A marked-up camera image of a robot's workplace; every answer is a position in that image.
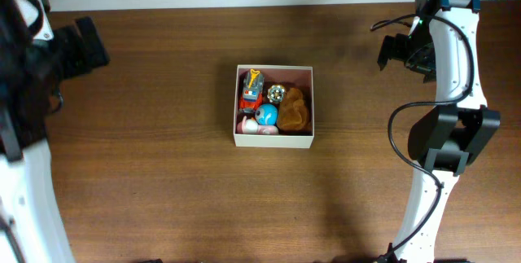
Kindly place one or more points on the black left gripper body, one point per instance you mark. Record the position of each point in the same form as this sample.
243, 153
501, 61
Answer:
91, 41

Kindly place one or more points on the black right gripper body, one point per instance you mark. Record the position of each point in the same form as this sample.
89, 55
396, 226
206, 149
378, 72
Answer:
387, 51

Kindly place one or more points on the brown plush bear toy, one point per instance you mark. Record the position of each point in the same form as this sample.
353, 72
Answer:
293, 113

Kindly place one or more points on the yellow small toy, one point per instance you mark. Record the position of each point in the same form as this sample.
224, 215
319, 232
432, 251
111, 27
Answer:
276, 93

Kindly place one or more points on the blue grey ball toy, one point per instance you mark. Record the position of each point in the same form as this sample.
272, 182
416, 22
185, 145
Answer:
266, 114

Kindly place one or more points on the pink white duck toy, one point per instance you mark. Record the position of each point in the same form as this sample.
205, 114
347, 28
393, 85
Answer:
250, 126

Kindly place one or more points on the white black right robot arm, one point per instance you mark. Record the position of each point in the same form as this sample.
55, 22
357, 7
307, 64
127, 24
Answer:
441, 45

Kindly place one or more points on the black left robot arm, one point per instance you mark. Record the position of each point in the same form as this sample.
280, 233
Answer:
35, 59

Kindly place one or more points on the white cardboard box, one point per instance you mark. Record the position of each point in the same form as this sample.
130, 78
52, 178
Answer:
288, 76

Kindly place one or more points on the red grey toy truck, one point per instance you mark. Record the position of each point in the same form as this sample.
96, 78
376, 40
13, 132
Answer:
251, 97

